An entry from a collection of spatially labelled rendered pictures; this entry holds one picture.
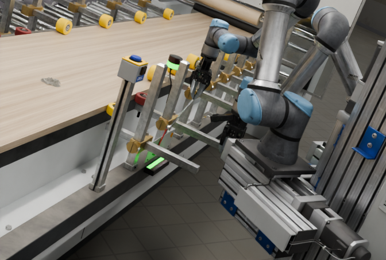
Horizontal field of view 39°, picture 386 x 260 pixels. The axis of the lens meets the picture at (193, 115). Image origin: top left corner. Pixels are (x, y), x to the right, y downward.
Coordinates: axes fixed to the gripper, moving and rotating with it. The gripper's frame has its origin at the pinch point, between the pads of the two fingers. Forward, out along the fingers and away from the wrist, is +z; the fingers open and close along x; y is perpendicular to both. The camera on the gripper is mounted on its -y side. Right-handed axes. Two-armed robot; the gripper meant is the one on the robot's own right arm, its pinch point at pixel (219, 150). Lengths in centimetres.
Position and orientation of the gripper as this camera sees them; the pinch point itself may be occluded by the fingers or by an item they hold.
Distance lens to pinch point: 242.0
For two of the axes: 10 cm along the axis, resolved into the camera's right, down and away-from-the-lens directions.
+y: 8.8, 4.1, -2.6
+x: 3.7, -2.2, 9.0
